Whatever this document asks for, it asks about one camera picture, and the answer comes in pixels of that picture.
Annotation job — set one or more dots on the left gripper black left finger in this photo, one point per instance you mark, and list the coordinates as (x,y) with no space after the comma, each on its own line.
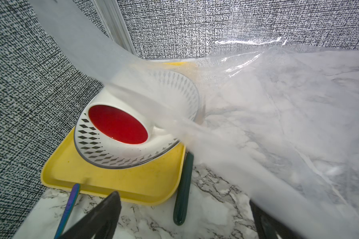
(100,223)

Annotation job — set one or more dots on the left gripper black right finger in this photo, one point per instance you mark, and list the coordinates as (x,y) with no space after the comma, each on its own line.
(268,227)

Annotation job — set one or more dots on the clear plastic vacuum bag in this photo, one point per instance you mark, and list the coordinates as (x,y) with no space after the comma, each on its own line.
(280,123)

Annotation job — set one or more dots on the yellow plastic tray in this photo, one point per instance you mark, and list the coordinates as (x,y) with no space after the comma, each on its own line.
(147,173)

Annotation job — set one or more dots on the white patterned bowl red inside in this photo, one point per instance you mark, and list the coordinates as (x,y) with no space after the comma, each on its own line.
(111,134)

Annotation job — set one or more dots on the dark green handle utensil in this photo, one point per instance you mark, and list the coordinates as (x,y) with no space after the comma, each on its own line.
(181,204)

